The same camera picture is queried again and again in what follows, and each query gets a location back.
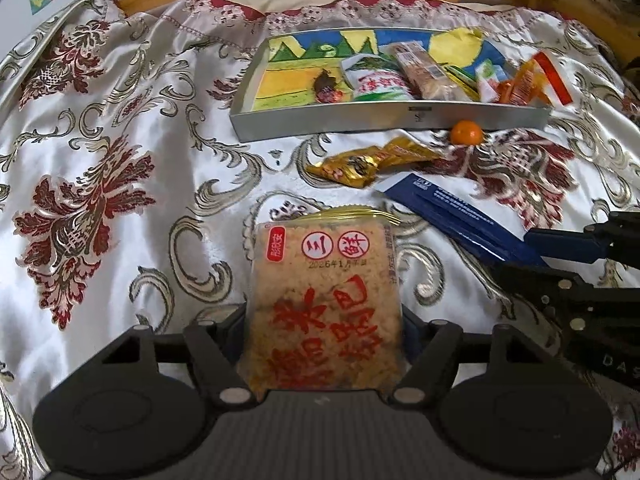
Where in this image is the clear biscuit bar pack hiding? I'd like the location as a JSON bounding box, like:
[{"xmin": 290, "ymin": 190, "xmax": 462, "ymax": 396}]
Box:
[{"xmin": 386, "ymin": 40, "xmax": 471, "ymax": 102}]

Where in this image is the grey tray with drawing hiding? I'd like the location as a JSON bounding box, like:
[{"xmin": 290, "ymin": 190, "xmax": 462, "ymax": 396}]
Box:
[{"xmin": 230, "ymin": 27, "xmax": 551, "ymax": 142}]

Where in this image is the small dark red candy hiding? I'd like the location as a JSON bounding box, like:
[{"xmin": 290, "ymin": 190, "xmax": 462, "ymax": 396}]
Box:
[{"xmin": 312, "ymin": 70, "xmax": 344, "ymax": 104}]

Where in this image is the floral satin bedspread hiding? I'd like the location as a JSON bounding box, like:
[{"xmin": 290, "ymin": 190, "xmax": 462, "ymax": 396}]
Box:
[{"xmin": 1, "ymin": 0, "xmax": 639, "ymax": 479}]

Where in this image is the rice cracker pack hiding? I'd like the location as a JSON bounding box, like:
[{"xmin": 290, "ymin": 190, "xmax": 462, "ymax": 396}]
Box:
[{"xmin": 238, "ymin": 209, "xmax": 406, "ymax": 398}]

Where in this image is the gold foil snack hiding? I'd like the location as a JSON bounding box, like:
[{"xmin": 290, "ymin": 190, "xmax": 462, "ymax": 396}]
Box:
[{"xmin": 306, "ymin": 136, "xmax": 442, "ymax": 188}]

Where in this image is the orange jelly snack bag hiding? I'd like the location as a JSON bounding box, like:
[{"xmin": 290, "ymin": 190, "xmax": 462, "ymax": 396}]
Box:
[{"xmin": 498, "ymin": 50, "xmax": 574, "ymax": 107}]

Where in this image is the white green pickle packet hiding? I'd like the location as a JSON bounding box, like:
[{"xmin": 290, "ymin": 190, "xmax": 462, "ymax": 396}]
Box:
[{"xmin": 341, "ymin": 54, "xmax": 414, "ymax": 102}]

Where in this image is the green white stick pack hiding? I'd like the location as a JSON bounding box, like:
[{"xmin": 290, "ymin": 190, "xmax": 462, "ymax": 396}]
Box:
[{"xmin": 475, "ymin": 60, "xmax": 508, "ymax": 103}]

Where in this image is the yellow candy bar pack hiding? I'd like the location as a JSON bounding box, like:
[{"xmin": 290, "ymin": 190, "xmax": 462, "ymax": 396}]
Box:
[{"xmin": 442, "ymin": 64, "xmax": 480, "ymax": 102}]

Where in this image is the dark blue sachet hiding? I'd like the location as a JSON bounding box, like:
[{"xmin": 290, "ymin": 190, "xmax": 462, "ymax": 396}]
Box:
[{"xmin": 374, "ymin": 172, "xmax": 547, "ymax": 266}]

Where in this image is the small orange mandarin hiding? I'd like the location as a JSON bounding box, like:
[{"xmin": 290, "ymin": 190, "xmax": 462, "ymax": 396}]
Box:
[{"xmin": 449, "ymin": 120, "xmax": 485, "ymax": 145}]

